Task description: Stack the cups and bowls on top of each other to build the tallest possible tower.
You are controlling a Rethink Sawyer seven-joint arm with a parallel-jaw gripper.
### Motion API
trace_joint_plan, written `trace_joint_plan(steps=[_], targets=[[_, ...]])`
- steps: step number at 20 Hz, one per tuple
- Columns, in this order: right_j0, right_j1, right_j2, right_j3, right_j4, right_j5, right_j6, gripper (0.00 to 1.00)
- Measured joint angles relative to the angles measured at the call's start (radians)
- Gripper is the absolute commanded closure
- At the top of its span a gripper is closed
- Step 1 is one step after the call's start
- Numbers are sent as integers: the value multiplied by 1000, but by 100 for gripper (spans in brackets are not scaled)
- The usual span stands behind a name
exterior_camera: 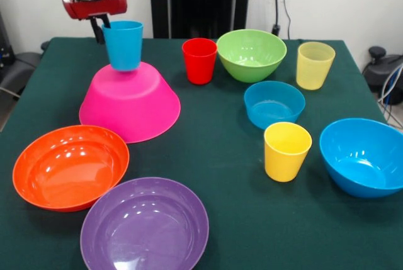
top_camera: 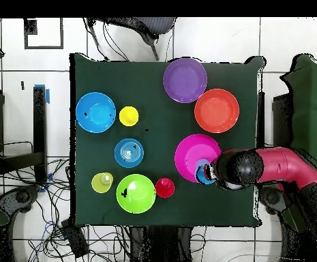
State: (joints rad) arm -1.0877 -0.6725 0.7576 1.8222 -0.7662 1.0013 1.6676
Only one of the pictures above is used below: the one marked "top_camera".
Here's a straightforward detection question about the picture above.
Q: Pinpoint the large light blue bowl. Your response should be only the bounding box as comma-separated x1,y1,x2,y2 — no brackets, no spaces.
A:
75,91,117,134

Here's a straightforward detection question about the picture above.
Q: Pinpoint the purple plastic bowl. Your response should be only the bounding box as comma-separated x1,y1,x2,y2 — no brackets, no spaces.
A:
162,57,209,104

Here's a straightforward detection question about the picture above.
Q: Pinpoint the grey office chair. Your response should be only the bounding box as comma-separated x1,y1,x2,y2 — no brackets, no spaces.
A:
87,17,178,61

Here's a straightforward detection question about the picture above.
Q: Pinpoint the yellow plastic cup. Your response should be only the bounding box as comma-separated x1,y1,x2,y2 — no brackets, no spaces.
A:
119,106,140,127

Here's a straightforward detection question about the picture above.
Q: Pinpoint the pink plastic bowl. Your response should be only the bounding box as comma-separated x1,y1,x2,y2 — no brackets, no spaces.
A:
174,133,222,184

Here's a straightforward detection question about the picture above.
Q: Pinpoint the small dark blue bowl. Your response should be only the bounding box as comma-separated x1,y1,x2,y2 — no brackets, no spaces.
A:
113,138,145,169

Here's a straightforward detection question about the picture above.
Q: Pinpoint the black power strip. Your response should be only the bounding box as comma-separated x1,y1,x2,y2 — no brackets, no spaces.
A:
60,218,90,259

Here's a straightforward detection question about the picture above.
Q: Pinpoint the orange plastic bowl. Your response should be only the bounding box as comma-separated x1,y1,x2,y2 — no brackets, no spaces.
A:
194,88,240,134

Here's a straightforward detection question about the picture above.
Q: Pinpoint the red plastic cup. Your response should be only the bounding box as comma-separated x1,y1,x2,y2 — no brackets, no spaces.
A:
155,177,176,199

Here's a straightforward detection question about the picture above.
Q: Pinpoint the black floor device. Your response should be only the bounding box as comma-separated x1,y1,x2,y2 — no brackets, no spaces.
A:
258,186,287,216
0,184,41,217

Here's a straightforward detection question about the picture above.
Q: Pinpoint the black metal frame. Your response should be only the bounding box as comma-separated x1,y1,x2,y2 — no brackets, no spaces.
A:
0,85,48,186
257,91,293,149

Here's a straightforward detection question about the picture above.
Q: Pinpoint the dark green table cloth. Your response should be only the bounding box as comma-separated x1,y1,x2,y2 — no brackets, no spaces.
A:
69,52,265,229

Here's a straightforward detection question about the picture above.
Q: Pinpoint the blue plastic cup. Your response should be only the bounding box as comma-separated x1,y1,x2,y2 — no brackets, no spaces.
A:
194,158,216,186

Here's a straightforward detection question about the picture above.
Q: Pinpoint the translucent yellow-green plastic cup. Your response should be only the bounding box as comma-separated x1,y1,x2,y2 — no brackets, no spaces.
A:
91,171,115,194

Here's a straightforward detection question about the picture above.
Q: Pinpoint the green plastic bowl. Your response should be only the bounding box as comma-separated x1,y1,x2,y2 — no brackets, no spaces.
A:
116,173,157,214

